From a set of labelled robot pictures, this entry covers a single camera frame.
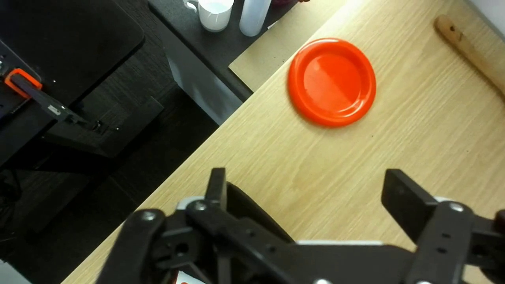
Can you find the black side table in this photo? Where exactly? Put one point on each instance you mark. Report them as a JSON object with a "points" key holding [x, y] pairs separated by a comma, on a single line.
{"points": [[197, 59]]}

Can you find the beige board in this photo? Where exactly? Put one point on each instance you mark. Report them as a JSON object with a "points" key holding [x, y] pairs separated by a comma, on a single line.
{"points": [[276, 47]]}

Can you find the orange plastic plate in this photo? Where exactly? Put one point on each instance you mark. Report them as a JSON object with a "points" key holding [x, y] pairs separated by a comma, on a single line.
{"points": [[332, 82]]}

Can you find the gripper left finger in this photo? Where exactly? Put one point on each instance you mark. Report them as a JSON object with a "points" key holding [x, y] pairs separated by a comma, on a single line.
{"points": [[221, 232]]}

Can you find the translucent white bottle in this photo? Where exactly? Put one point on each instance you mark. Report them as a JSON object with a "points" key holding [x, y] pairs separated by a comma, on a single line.
{"points": [[253, 15]]}

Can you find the wooden stick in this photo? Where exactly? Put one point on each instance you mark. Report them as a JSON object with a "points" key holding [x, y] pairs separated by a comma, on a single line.
{"points": [[469, 51]]}

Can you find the white mug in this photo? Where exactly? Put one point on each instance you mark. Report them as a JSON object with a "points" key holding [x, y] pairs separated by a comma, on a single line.
{"points": [[215, 14]]}

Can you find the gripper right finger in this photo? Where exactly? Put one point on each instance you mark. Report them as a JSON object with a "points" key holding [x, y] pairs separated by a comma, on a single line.
{"points": [[446, 236]]}

